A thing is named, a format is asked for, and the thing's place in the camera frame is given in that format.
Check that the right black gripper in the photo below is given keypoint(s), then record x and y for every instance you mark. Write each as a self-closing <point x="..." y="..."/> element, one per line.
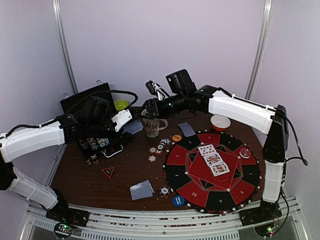
<point x="151" y="108"/>

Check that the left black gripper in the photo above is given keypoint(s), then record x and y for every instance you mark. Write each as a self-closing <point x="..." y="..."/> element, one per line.
<point x="117" y="137"/>

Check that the dealt card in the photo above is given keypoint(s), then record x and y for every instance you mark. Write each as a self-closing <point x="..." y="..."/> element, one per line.
<point x="140" y="192"/>
<point x="186" y="129"/>

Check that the orange big blind button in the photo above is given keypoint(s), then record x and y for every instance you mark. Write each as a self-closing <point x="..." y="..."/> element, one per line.
<point x="176" y="138"/>

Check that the blue playing card deck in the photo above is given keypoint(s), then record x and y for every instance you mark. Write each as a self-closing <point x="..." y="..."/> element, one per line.
<point x="133" y="127"/>

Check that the stack of poker chips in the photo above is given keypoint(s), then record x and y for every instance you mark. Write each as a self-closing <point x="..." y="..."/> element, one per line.
<point x="163" y="143"/>

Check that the red triangular chip holder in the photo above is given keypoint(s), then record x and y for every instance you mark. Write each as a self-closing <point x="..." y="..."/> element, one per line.
<point x="109" y="171"/>

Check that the face-up diamonds card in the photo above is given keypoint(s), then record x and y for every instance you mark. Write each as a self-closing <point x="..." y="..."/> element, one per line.
<point x="206" y="150"/>

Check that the face-up king card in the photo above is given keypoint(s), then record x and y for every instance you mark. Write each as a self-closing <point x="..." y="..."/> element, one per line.
<point x="213" y="159"/>

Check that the face-up face card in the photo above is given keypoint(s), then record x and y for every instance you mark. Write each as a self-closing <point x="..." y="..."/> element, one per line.
<point x="219" y="168"/>

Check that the clear red round button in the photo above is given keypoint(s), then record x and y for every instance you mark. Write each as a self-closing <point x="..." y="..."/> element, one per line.
<point x="245" y="153"/>

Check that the blue small blind button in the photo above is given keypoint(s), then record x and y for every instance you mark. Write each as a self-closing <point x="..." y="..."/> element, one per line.
<point x="178" y="201"/>

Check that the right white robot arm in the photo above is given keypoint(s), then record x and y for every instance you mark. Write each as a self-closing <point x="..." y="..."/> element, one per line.
<point x="271" y="121"/>

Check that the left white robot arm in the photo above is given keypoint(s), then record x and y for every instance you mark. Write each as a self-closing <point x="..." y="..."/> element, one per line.
<point x="24" y="139"/>

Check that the black poker chip case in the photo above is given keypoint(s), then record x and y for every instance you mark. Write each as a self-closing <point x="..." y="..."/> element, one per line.
<point x="103" y="90"/>

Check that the front right chip row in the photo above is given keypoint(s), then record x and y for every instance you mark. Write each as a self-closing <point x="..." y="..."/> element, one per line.
<point x="93" y="143"/>

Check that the chip row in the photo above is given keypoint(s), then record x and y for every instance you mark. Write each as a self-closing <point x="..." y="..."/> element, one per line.
<point x="93" y="143"/>
<point x="84" y="143"/>

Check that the small card decks in case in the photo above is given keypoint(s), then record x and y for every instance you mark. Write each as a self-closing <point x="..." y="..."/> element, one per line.
<point x="103" y="142"/>

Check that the front left chip row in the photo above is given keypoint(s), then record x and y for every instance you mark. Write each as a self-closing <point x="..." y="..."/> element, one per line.
<point x="84" y="143"/>

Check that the green plastic bowl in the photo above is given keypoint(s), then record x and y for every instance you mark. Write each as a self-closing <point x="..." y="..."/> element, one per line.
<point x="121" y="104"/>

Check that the white orange bowl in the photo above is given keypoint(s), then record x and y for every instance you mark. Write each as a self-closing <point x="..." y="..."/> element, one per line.
<point x="220" y="123"/>

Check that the white floral ceramic mug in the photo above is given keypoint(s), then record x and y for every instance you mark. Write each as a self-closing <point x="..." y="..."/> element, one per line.
<point x="152" y="127"/>

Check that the loose chip middle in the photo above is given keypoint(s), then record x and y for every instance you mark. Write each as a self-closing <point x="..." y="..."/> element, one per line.
<point x="152" y="150"/>

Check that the loose chip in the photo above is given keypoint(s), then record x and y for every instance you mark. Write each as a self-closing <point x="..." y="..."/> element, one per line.
<point x="152" y="158"/>
<point x="152" y="150"/>

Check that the loose chip front left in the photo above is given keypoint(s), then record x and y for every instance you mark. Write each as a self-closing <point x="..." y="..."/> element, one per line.
<point x="152" y="158"/>

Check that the round red black poker mat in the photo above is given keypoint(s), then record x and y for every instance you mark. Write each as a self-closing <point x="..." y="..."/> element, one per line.
<point x="188" y="175"/>

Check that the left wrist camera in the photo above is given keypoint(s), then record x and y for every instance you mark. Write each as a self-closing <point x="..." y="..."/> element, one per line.
<point x="121" y="118"/>

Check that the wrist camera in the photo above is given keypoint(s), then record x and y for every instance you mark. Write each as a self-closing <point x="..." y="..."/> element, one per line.
<point x="121" y="118"/>
<point x="156" y="90"/>

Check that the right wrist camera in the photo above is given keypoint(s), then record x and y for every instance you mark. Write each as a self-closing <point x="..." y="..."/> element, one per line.
<point x="156" y="90"/>

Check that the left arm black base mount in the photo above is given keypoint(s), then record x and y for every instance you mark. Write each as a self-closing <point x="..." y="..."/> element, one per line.
<point x="68" y="216"/>

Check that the aluminium front rail base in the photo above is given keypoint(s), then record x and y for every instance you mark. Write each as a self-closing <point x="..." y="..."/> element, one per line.
<point x="112" y="224"/>

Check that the right aluminium frame post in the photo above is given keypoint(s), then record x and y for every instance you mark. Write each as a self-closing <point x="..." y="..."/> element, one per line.
<point x="261" y="48"/>

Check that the aluminium frame post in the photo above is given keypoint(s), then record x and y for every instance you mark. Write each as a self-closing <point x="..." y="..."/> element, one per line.
<point x="62" y="38"/>
<point x="261" y="48"/>

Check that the left aluminium frame post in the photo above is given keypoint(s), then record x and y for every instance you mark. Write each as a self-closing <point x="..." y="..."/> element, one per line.
<point x="62" y="38"/>

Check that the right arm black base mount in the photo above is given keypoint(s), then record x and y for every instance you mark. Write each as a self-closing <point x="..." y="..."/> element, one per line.
<point x="258" y="215"/>

